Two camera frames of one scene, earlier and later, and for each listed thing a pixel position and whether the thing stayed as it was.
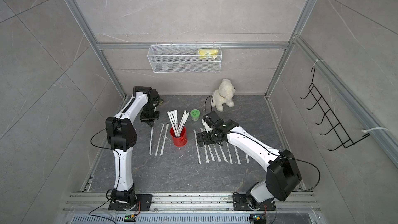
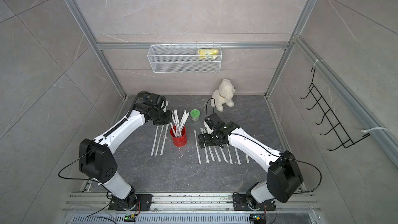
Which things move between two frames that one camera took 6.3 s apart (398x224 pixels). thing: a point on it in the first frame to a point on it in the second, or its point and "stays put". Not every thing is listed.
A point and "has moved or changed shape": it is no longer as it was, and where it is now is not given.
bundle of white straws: (173, 118) stays put
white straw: (199, 159) stays put
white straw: (229, 153) stays put
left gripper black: (144, 119) to (168, 119)
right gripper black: (204, 135) stays put
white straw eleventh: (151, 141) has moved or changed shape
